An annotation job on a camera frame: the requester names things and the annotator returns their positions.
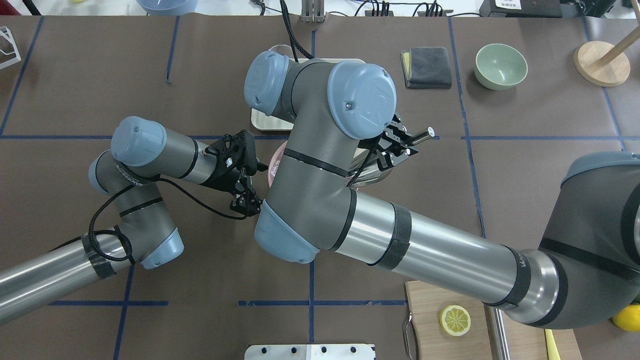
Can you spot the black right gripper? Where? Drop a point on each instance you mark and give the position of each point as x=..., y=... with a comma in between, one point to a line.
x=393, y=150

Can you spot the wooden cutting board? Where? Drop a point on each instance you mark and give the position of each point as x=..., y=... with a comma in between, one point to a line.
x=425, y=302

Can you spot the whole yellow lemon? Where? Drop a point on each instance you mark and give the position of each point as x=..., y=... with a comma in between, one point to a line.
x=628, y=319

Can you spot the green bowl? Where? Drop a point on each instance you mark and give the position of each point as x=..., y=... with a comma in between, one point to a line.
x=499, y=67

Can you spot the cream bear print tray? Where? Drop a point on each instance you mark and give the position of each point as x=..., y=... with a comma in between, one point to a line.
x=264, y=123

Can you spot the clear wine glass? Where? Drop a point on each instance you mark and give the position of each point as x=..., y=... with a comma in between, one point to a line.
x=283, y=49

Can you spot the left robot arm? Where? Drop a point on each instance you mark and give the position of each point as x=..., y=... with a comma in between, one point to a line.
x=134, y=226

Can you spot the lemon half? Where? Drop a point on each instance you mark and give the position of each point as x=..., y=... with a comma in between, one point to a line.
x=455, y=320

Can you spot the metal ice scoop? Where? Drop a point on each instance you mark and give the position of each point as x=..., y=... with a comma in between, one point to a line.
x=359, y=176

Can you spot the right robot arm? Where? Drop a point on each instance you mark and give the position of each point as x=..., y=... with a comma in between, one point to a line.
x=584, y=271

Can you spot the pink bowl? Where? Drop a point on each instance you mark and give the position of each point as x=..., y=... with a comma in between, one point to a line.
x=275, y=162

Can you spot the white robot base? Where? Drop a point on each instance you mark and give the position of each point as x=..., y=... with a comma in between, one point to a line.
x=336, y=351

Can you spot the yellow plastic knife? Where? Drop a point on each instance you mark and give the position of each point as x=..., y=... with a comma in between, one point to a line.
x=551, y=345

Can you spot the blue bowl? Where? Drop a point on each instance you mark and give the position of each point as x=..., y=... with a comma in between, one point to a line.
x=168, y=7

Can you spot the white wire cup rack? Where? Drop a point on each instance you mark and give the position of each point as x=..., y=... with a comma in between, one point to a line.
x=9, y=52

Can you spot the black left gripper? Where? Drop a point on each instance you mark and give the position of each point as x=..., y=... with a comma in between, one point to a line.
x=231, y=178

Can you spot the wooden stand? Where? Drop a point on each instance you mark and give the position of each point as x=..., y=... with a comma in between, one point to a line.
x=604, y=64

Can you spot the steel cylinder tool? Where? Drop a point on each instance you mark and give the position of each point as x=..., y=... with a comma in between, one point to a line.
x=497, y=333

